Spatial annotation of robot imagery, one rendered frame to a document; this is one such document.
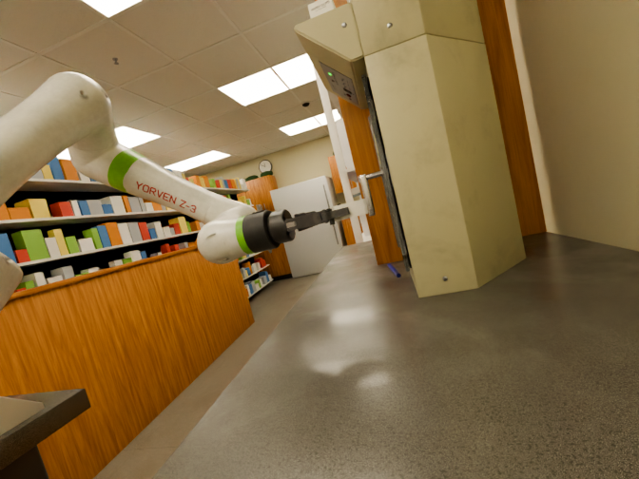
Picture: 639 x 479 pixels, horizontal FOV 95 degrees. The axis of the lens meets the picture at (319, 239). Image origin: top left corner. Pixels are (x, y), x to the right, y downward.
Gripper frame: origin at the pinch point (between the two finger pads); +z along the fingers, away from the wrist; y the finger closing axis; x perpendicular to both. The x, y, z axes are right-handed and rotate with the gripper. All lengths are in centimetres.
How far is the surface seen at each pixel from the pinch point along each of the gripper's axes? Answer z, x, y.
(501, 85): 43, -23, 32
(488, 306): 17.4, 20.2, -14.3
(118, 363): -187, 64, 87
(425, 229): 11.5, 7.1, -5.4
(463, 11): 28.1, -32.5, 4.2
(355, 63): 5.6, -26.8, -4.2
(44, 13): -156, -150, 84
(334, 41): 2.8, -31.2, -5.5
